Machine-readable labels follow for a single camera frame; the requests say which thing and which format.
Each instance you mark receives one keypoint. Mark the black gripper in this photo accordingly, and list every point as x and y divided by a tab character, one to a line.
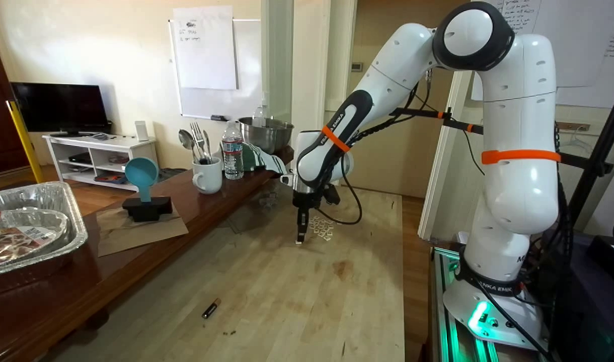
305	199

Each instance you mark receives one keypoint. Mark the white letter tile J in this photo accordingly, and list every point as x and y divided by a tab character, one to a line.
296	242

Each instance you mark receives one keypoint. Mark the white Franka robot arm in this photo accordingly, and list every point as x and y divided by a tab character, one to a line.
520	202

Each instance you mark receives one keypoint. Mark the green striped white towel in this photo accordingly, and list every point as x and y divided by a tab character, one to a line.
265	161

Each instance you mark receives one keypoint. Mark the steel mixing bowl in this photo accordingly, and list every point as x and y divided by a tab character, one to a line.
272	136

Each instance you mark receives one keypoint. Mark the upright clear water bottle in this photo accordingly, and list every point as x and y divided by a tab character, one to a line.
232	156

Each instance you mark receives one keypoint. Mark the white ceramic mug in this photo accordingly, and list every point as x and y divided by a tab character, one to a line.
207	178

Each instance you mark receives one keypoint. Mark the white pump dispenser bottle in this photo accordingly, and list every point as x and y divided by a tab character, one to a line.
259	117

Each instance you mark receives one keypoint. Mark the metal utensil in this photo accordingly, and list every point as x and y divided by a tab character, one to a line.
203	141

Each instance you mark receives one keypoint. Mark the metal spoon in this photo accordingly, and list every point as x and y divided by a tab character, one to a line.
186	139

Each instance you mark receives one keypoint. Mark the white leaning panel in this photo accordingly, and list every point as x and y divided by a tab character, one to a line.
443	187

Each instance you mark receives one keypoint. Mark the brown cardboard sheet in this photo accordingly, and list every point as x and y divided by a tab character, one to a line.
152	233

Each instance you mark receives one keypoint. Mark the black block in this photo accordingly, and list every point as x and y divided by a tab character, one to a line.
147	210

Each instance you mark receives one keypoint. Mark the small white device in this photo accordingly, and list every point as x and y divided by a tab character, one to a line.
142	131

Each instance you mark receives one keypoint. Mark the white paper sheet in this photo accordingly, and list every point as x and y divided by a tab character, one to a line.
205	52

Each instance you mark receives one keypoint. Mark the large aluminium foil tray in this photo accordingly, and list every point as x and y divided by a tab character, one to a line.
50	193

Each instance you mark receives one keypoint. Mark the flat screen television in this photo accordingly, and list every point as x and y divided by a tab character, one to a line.
61	106

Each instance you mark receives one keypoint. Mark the small aluminium foil tray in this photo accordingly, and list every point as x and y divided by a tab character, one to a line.
25	242

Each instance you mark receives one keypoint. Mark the yellow stick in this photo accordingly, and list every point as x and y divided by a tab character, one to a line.
25	141

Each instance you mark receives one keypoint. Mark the black tripod pole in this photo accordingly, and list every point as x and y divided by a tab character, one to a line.
599	156

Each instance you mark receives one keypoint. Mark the large written paper sheet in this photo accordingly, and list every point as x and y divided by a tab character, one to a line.
587	40

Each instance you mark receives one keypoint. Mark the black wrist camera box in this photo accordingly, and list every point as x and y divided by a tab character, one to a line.
328	193

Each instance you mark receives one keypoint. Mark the wall whiteboard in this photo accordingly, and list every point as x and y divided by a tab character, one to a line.
248	66

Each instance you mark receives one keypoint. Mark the aluminium base frame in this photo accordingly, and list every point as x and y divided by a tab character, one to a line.
453	333

